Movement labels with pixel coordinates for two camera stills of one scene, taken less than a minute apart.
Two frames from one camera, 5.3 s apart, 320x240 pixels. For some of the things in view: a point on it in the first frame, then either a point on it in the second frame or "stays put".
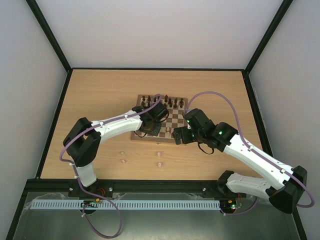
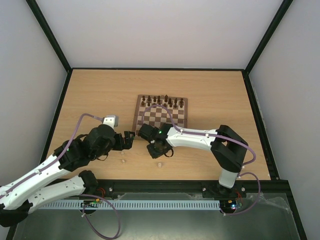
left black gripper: x=156 y=132 → x=128 y=143
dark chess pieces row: x=146 y=101 stays put
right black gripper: x=179 y=135 → x=155 y=151
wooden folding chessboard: x=176 y=107 stays put
